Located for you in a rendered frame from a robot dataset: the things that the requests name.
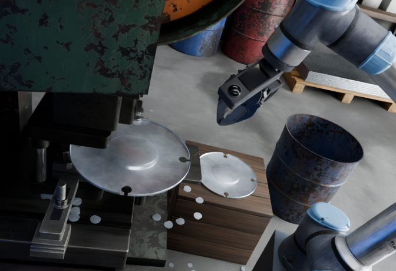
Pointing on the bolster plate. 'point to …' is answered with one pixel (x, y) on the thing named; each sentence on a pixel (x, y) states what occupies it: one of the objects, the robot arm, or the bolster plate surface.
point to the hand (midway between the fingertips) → (220, 121)
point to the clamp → (56, 222)
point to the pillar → (40, 164)
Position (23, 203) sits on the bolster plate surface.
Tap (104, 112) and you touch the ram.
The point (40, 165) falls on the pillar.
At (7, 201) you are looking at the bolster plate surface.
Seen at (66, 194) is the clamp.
